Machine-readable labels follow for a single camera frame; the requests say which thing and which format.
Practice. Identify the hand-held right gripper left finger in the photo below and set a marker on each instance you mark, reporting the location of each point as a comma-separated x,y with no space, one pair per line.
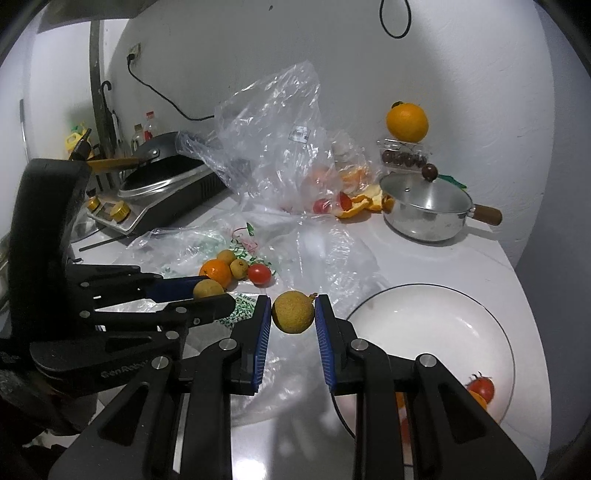
264,341

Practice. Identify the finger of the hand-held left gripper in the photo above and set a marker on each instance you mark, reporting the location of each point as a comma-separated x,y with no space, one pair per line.
175,287
212,308

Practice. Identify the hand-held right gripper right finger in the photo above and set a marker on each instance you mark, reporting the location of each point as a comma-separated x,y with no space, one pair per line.
325,341

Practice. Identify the red cherry tomato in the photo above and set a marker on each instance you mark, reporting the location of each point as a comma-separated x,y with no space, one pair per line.
482,386
405,427
259,273

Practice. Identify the green-printed plastic bag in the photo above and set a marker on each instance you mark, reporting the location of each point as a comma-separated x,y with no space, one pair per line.
323,258

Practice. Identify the white plate with dark rim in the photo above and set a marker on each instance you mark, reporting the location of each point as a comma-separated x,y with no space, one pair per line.
429,332

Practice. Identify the yellow dish soap bottle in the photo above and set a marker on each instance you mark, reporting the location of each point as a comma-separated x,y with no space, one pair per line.
70,143

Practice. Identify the silver electric cooker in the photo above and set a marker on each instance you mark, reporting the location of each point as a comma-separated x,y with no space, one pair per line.
171,184

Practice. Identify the black umbrella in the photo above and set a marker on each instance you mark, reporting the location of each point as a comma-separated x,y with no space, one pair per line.
112,120

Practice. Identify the clear oil bottle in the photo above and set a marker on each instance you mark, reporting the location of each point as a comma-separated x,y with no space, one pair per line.
137,138

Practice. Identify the dark frying pan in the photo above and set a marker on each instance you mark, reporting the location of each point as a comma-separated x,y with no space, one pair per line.
159,145

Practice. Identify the red-capped clear bottle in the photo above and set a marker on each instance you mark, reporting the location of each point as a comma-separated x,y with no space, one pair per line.
148,127

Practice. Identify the bagged red tomato piece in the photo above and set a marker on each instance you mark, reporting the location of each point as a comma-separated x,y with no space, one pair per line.
344,199

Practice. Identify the orange peel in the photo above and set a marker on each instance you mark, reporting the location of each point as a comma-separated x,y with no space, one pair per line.
364,203

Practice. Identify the clear crumpled plastic bag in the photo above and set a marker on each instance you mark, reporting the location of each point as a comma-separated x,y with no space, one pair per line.
268,120

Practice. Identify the clear box of dark fruit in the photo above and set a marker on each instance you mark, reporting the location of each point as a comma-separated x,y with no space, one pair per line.
404,154

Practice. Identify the green sponge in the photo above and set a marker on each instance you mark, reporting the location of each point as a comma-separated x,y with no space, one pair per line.
452,181

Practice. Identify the grey range hood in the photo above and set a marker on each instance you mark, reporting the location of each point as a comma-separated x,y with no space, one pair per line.
106,9

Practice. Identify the large orange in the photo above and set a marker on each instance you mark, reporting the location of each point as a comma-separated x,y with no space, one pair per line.
407,122

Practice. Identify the grey wall pipe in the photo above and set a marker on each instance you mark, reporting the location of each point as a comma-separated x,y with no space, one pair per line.
95,69

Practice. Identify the white wall socket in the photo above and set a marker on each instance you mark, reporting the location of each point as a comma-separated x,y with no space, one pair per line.
134,50

